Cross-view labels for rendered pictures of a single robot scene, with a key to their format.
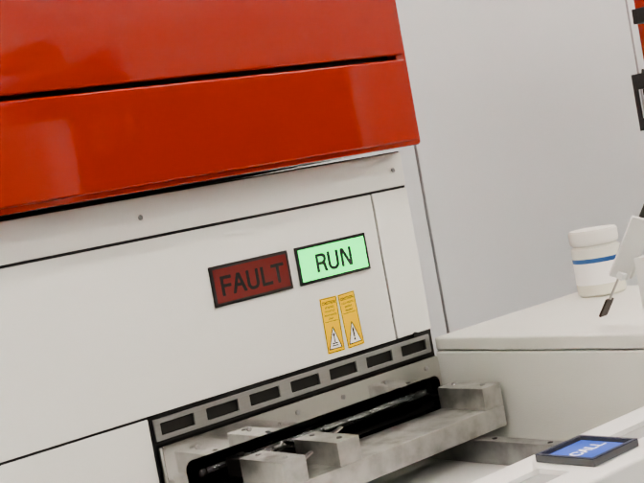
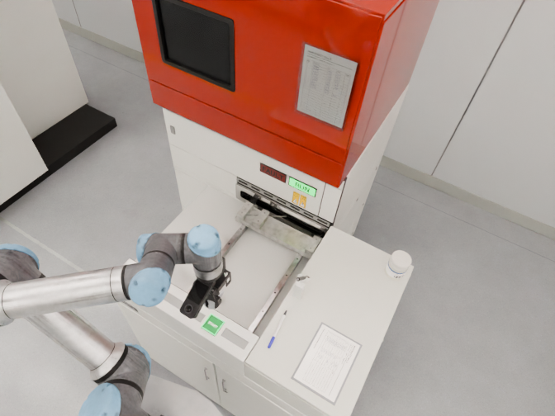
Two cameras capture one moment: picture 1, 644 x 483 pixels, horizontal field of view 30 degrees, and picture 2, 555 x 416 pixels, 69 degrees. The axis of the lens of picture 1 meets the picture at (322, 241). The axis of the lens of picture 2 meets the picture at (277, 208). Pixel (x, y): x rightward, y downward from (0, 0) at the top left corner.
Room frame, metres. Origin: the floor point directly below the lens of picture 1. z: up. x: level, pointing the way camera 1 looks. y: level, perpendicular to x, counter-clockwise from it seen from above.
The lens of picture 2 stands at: (1.01, -0.91, 2.24)
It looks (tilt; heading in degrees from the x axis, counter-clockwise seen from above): 51 degrees down; 65
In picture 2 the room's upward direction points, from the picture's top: 6 degrees clockwise
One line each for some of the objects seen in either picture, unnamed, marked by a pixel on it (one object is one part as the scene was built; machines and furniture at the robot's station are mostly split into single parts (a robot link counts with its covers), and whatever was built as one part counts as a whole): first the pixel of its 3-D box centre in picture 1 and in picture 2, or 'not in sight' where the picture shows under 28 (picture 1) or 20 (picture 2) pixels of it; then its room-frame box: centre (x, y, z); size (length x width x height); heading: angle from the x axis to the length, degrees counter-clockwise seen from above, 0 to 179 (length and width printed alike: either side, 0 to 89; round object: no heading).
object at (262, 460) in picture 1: (273, 468); (244, 210); (1.33, 0.10, 0.89); 0.08 x 0.03 x 0.03; 39
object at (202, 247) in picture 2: not in sight; (203, 248); (1.08, -0.36, 1.41); 0.09 x 0.08 x 0.11; 163
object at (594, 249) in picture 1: (597, 261); (397, 265); (1.74, -0.39, 1.01); 0.07 x 0.07 x 0.10
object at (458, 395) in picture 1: (470, 395); (313, 245); (1.53, -0.15, 0.89); 0.08 x 0.03 x 0.03; 39
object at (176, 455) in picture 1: (315, 434); (279, 211); (1.46, 0.05, 0.89); 0.44 x 0.02 x 0.10; 129
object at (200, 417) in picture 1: (304, 382); (282, 200); (1.47, 0.05, 0.96); 0.44 x 0.01 x 0.02; 129
